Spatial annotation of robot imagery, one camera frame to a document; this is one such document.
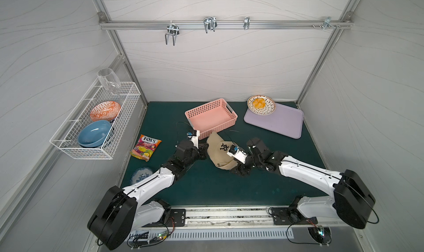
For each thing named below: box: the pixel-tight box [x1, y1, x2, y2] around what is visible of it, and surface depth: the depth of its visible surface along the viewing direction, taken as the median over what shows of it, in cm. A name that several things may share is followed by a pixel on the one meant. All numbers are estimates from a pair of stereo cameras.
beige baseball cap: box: [206, 130, 239, 171], surface depth 87 cm
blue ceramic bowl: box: [77, 120, 111, 148], surface depth 62 cm
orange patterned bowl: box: [89, 101, 121, 122], surface depth 72 cm
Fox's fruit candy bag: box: [130, 134, 163, 162], surface depth 97 cm
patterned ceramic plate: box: [247, 95, 277, 116], surface depth 120 cm
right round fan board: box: [306, 226, 332, 248], surface depth 72 cm
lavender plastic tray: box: [243, 102, 304, 139], surface depth 113 cm
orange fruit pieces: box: [252, 97, 266, 109], surface depth 120 cm
